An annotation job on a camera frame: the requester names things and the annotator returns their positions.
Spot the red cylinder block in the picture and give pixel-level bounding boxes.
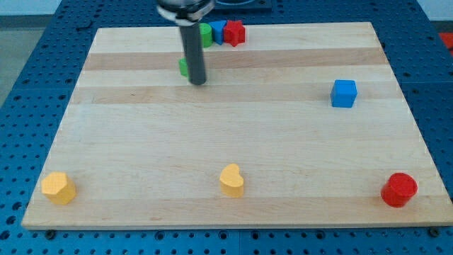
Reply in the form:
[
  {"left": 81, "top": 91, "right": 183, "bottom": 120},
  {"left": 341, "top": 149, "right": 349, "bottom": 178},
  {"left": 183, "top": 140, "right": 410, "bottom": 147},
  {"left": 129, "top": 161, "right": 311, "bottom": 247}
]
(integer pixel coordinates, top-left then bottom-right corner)
[{"left": 381, "top": 173, "right": 418, "bottom": 208}]

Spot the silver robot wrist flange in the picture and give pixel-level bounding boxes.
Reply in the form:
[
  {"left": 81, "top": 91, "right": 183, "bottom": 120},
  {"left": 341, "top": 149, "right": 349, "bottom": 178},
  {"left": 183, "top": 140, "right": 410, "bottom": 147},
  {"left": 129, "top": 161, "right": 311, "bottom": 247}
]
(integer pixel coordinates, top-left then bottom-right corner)
[{"left": 156, "top": 0, "right": 215, "bottom": 26}]

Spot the yellow heart block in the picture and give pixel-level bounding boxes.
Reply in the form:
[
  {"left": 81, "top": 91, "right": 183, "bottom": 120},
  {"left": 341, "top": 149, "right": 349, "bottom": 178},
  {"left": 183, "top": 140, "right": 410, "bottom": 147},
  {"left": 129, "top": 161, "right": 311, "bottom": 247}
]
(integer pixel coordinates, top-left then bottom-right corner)
[{"left": 219, "top": 164, "right": 244, "bottom": 198}]

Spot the green star block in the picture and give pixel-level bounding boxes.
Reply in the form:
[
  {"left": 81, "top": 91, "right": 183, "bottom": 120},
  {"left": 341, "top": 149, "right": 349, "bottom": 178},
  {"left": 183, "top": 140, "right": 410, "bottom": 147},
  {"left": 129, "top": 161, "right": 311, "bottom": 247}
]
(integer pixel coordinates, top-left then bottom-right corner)
[{"left": 178, "top": 58, "right": 188, "bottom": 77}]

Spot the yellow hexagon block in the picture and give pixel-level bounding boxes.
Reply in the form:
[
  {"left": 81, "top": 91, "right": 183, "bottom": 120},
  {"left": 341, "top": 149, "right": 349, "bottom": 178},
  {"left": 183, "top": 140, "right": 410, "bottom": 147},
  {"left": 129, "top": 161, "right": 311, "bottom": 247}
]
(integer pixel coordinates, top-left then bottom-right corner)
[{"left": 41, "top": 171, "right": 77, "bottom": 205}]

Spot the blue cube block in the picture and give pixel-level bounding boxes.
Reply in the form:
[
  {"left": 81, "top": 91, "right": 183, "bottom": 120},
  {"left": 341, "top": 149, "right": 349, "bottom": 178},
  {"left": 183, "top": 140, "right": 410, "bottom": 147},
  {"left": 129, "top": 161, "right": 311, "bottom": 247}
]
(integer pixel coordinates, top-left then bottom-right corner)
[{"left": 331, "top": 79, "right": 357, "bottom": 108}]

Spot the red star block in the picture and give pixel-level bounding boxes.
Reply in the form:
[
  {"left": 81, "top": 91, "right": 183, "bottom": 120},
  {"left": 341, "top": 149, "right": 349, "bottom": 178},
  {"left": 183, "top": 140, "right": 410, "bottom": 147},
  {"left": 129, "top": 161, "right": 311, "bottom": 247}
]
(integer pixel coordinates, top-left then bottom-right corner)
[{"left": 223, "top": 20, "right": 246, "bottom": 47}]

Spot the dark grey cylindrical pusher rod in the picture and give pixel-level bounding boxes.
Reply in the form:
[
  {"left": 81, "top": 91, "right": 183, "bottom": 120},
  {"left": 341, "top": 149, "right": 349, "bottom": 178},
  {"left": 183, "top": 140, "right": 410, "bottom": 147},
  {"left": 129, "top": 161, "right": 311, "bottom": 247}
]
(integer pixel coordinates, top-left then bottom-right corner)
[{"left": 180, "top": 23, "right": 207, "bottom": 85}]

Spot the blue triangle block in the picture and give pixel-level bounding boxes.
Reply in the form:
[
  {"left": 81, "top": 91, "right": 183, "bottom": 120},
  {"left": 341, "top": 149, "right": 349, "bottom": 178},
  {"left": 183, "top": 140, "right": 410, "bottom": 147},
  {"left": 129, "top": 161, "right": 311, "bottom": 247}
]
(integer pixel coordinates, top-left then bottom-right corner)
[{"left": 209, "top": 20, "right": 227, "bottom": 45}]

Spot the green cylinder block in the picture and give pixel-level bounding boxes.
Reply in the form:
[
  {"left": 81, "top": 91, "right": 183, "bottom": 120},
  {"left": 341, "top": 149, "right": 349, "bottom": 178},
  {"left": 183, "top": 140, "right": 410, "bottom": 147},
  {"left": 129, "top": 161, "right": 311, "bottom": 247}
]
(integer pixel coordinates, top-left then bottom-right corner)
[{"left": 200, "top": 23, "right": 213, "bottom": 48}]

